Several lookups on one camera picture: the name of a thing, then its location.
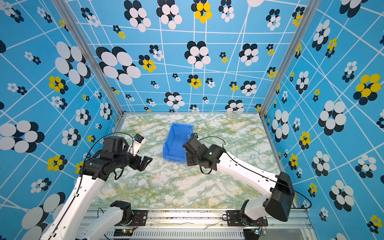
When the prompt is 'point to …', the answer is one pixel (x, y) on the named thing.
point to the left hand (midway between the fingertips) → (144, 153)
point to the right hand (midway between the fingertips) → (191, 157)
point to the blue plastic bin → (177, 136)
